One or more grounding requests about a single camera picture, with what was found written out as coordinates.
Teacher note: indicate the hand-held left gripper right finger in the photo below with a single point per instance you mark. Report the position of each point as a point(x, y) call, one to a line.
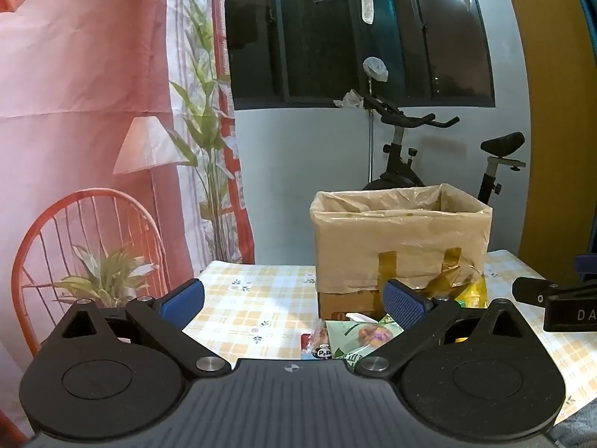
point(403, 305)

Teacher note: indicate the thin metal rod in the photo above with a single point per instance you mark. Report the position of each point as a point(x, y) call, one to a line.
point(371, 140)

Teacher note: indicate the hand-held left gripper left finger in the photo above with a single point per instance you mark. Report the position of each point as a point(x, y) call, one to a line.
point(179, 301)

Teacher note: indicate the yellow snack bag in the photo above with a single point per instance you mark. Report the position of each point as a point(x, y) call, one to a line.
point(473, 291)

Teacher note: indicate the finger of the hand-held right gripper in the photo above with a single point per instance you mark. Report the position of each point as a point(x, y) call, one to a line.
point(587, 263)
point(531, 291)

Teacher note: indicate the green snack packet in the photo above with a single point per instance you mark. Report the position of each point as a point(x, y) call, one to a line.
point(359, 336)

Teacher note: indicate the small panda print packet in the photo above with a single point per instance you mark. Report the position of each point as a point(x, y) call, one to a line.
point(317, 343)

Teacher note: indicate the plastic-lined cardboard box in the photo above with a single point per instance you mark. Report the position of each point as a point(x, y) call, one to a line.
point(373, 242)

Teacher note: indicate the yellow wooden door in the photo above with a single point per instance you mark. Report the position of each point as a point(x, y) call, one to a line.
point(550, 149)

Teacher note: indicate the dark window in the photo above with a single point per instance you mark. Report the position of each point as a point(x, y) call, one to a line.
point(326, 56)

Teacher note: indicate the crumpled white paper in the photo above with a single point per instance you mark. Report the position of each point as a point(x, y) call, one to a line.
point(349, 99)

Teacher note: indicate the black exercise bike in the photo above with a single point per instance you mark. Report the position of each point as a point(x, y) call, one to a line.
point(394, 179)

